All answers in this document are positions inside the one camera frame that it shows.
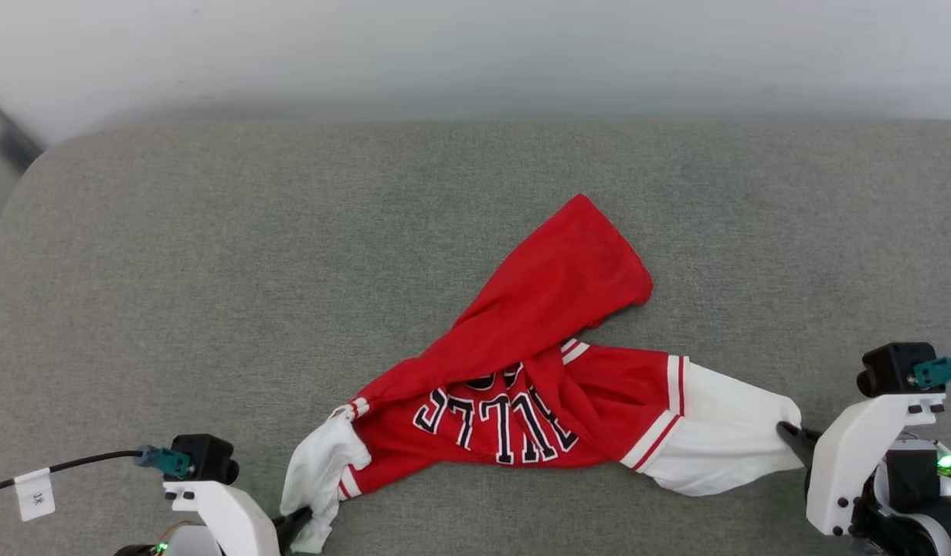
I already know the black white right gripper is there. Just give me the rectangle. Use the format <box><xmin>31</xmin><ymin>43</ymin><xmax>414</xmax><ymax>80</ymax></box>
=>
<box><xmin>776</xmin><ymin>420</ymin><xmax>951</xmax><ymax>556</ymax></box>

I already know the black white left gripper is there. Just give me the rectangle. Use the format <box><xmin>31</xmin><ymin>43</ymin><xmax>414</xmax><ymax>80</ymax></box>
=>
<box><xmin>112</xmin><ymin>505</ymin><xmax>314</xmax><ymax>556</ymax></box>

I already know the red white basketball jersey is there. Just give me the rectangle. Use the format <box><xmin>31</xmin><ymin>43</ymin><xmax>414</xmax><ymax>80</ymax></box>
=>
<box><xmin>280</xmin><ymin>193</ymin><xmax>805</xmax><ymax>554</ymax></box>

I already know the grey metal pole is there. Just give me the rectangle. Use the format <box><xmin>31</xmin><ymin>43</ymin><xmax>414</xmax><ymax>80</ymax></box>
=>
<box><xmin>0</xmin><ymin>90</ymin><xmax>45</xmax><ymax>174</ymax></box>

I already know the black cable with teal plug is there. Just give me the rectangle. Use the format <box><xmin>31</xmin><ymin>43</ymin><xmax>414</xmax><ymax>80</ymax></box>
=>
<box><xmin>911</xmin><ymin>353</ymin><xmax>951</xmax><ymax>389</ymax></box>
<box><xmin>0</xmin><ymin>445</ymin><xmax>192</xmax><ymax>497</ymax></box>

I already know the white paper cable tag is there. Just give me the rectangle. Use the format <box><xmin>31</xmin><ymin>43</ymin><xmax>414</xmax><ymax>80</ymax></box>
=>
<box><xmin>14</xmin><ymin>467</ymin><xmax>57</xmax><ymax>522</ymax></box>

